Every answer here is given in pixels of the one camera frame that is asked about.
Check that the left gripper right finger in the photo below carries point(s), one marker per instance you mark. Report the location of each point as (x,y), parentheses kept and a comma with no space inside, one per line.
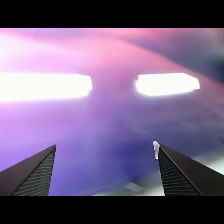
(186,176)

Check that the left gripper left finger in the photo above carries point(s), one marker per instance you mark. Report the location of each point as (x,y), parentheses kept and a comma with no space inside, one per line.
(31,175)

